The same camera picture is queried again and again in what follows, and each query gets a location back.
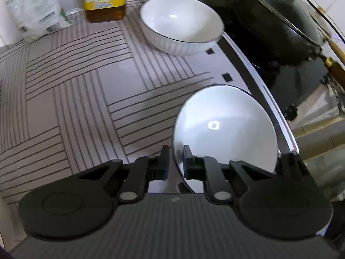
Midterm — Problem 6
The white plastic salt bag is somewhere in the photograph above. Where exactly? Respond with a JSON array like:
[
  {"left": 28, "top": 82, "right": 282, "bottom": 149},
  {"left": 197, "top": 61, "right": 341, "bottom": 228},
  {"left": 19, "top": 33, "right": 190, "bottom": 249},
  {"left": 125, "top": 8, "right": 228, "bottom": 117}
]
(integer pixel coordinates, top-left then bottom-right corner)
[{"left": 2, "top": 0, "right": 72, "bottom": 43}]

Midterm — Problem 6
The black wok with lid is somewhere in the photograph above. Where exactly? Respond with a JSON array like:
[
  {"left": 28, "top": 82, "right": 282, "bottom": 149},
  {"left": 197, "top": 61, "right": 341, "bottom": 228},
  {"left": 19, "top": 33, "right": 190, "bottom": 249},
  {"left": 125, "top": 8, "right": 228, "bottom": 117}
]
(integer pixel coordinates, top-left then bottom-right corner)
[{"left": 203, "top": 0, "right": 344, "bottom": 121}]

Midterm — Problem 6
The white ribbed bowl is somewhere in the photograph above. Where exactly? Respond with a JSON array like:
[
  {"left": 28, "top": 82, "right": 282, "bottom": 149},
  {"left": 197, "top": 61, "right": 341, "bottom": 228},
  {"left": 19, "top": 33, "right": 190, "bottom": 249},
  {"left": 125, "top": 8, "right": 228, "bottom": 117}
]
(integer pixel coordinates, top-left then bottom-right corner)
[
  {"left": 172, "top": 85, "right": 278, "bottom": 193},
  {"left": 139, "top": 0, "right": 224, "bottom": 56}
]

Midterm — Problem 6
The striped white table cover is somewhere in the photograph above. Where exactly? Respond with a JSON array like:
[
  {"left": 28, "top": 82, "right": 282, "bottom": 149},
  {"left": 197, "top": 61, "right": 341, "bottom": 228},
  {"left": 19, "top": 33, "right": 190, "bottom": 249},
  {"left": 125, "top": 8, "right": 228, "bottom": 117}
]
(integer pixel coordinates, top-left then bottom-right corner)
[{"left": 0, "top": 0, "right": 300, "bottom": 205}]

